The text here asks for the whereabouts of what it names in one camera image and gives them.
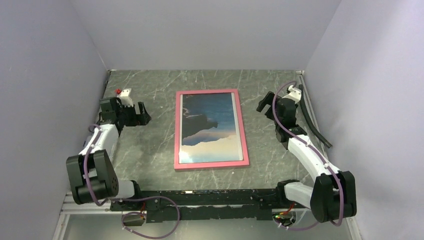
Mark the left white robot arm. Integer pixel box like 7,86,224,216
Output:
66,96,152,210

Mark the seascape photo print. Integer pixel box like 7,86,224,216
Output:
178,92,244,165

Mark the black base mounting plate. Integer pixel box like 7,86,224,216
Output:
110,188,302,223

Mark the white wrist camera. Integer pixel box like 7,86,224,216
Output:
115,88,134,107
282,84,302,104

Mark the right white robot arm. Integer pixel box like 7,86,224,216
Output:
256,90,357,223

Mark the black foam tube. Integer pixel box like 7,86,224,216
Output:
298,84,333,149

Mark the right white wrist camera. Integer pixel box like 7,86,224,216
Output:
282,84,302,104

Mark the pink wooden picture frame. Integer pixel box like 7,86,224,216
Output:
174,89,250,170

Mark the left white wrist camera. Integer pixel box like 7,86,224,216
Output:
115,88,134,107

